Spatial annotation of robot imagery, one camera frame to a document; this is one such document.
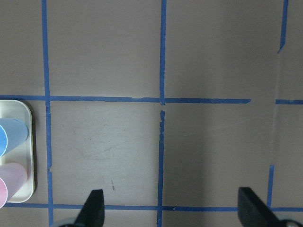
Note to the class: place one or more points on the pink plastic cup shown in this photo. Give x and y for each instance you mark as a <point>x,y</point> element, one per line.
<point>12,177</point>

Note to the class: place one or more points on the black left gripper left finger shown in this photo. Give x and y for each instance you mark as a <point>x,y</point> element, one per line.
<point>92,213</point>

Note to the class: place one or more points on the cream plastic tray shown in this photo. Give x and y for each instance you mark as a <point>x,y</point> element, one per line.
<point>24,153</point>

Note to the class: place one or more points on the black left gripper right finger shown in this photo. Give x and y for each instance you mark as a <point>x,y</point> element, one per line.
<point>252,211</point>

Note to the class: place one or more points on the blue plastic cup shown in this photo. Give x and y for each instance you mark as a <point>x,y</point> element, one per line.
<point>13,133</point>

